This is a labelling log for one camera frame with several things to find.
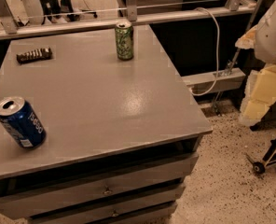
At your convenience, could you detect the dark striped snack bar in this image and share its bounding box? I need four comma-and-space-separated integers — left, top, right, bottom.
16, 48, 52, 64

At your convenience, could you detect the grey drawer cabinet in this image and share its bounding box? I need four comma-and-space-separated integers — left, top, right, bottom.
0, 26, 211, 224

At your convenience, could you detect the grey metal floor bracket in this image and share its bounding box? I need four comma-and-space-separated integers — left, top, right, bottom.
182, 68, 245, 96

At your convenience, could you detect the grey metal frame rail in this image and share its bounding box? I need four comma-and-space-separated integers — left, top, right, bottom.
0, 0, 262, 40

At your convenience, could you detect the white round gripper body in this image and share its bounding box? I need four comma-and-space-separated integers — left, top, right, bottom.
255, 0, 276, 64

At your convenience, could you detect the blue pepsi can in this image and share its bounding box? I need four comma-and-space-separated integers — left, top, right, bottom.
0, 96, 47, 148

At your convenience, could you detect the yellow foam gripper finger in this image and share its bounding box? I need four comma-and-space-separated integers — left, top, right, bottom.
239, 63, 276, 127
235, 25, 256, 49

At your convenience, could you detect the black wheeled cart base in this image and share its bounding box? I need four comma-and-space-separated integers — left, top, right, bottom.
246, 138, 276, 174

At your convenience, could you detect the green soda can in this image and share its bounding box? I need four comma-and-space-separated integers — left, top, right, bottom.
115, 21, 134, 61

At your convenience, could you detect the white cable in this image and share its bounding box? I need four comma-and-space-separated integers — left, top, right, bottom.
188, 7, 222, 97

